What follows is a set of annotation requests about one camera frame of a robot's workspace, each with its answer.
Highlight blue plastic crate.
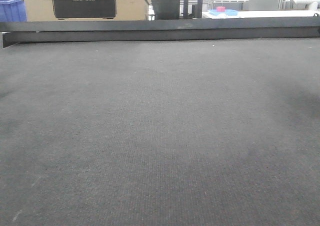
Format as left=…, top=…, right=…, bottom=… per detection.
left=0, top=0, right=27, bottom=22

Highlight white table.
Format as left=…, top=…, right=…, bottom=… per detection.
left=202, top=10, right=320, bottom=19

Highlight black conveyor side rail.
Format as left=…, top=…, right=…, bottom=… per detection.
left=0, top=16, right=320, bottom=48

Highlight black conveyor belt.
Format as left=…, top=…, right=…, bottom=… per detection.
left=0, top=38, right=320, bottom=225

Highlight black bin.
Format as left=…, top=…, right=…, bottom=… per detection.
left=151, top=0, right=180, bottom=20

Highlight black vertical posts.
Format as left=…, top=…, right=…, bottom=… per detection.
left=182, top=0, right=203, bottom=19

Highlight cardboard box with black print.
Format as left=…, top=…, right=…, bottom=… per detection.
left=24, top=0, right=149, bottom=22

